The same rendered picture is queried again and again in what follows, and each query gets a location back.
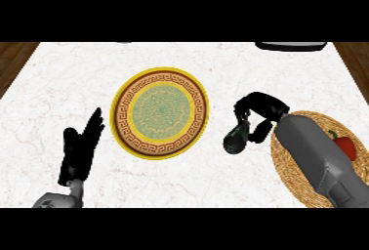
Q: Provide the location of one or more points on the dark green eggplant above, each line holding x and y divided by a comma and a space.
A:
237, 139

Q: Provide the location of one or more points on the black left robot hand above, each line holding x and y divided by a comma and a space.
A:
79, 151

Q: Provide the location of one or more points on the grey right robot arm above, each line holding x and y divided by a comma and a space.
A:
319, 162

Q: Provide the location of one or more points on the dark appliance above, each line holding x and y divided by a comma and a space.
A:
291, 46

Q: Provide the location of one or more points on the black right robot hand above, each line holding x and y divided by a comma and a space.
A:
266, 107

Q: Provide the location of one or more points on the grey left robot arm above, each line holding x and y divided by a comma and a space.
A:
67, 198

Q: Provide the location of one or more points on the yellow patterned plate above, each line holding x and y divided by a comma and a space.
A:
160, 113

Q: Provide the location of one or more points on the red bell pepper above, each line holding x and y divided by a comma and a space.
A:
347, 147

